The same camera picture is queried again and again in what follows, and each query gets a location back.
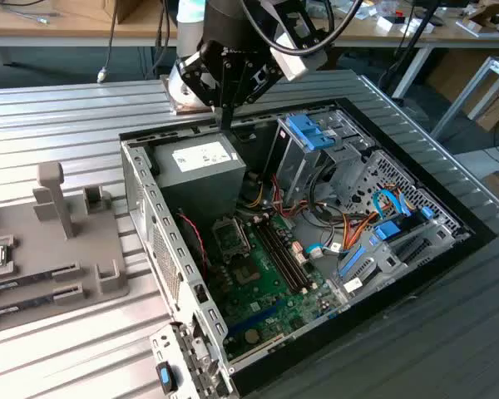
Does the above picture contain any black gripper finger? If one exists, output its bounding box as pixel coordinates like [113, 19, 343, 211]
[231, 55, 284, 114]
[177, 42, 239, 131]

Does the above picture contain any metal socket cover frame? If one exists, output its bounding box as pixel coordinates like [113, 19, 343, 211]
[210, 214, 251, 262]

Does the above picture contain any CPU socket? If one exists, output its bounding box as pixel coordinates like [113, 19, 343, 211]
[231, 264, 262, 288]

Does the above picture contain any blue drive cage latch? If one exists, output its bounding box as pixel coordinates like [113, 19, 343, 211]
[285, 114, 337, 151]

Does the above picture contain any grey power supply unit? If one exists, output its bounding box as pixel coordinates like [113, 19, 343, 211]
[147, 132, 249, 217]

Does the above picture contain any closed cardboard box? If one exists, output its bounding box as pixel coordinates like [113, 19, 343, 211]
[52, 0, 145, 25]

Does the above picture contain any black open PC case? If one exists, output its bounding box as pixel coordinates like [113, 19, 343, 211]
[118, 96, 497, 399]

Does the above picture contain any black case fan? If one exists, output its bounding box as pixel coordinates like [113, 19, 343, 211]
[173, 209, 212, 286]

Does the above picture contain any black RAM slot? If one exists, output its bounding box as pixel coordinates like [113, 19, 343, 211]
[261, 219, 309, 292]
[255, 221, 304, 293]
[250, 223, 299, 295]
[266, 218, 314, 289]

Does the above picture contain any black stand pole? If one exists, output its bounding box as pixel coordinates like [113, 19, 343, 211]
[378, 0, 442, 101]

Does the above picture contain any wooden desk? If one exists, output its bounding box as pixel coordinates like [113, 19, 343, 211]
[332, 0, 499, 50]
[0, 0, 180, 47]

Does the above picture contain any blue disk carrier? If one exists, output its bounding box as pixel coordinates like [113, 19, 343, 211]
[373, 221, 405, 243]

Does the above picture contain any grey parts rack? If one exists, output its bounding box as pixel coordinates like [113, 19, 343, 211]
[0, 160, 132, 333]

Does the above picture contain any green motherboard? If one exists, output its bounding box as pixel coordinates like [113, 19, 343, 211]
[207, 209, 351, 363]

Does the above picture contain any blue expansion slot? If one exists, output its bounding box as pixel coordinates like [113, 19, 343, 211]
[226, 299, 284, 336]

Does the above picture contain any metal disk bay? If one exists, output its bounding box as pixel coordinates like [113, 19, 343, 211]
[336, 215, 471, 300]

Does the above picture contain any open cardboard box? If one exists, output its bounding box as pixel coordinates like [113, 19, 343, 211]
[457, 0, 499, 39]

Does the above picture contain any pale expansion slot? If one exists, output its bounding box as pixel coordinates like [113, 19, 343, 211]
[231, 333, 288, 364]

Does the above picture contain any dark RAM stick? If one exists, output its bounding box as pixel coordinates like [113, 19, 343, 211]
[0, 293, 58, 320]
[0, 270, 57, 293]

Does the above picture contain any black latch with blue button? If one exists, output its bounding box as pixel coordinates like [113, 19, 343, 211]
[156, 360, 179, 394]

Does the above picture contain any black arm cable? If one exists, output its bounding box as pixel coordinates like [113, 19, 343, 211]
[146, 0, 171, 81]

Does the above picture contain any grey cable with plug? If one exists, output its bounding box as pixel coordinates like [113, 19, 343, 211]
[96, 0, 120, 84]

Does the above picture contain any yellow power wire bundle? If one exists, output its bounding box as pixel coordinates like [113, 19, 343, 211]
[244, 173, 286, 211]

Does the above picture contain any metal wire locking lever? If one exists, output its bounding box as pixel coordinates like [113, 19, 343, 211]
[236, 216, 252, 259]

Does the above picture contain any blue data wire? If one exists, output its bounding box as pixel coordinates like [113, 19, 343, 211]
[373, 188, 417, 220]

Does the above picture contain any white wire connector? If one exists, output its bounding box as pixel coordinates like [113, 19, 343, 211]
[304, 243, 330, 262]

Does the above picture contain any orange power wire bundle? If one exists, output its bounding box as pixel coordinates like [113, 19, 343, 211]
[311, 199, 379, 253]

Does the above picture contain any blue disk bay rail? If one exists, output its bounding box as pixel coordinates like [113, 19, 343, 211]
[336, 244, 368, 280]

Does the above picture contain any aluminium profile frame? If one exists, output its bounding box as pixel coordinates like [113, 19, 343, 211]
[430, 56, 499, 142]

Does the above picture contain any metal expansion card bracket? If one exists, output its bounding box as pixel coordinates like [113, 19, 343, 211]
[149, 322, 234, 399]

